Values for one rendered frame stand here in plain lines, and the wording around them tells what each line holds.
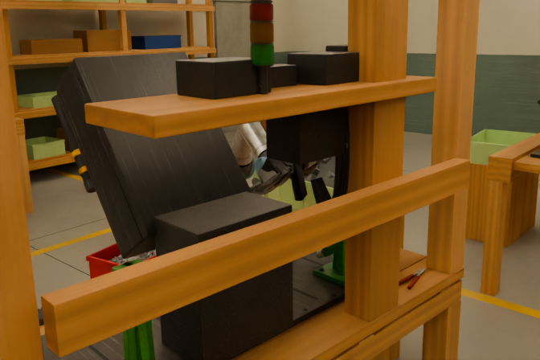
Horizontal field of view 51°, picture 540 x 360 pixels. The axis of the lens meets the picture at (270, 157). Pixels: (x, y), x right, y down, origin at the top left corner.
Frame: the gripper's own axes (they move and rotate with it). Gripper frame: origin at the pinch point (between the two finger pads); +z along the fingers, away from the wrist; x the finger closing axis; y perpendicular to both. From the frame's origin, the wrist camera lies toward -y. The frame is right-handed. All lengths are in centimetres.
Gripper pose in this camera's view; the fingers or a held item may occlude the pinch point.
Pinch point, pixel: (258, 193)
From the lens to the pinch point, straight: 168.3
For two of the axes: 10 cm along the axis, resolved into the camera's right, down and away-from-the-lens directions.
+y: -6.3, -7.4, 2.3
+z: -7.0, 4.2, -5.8
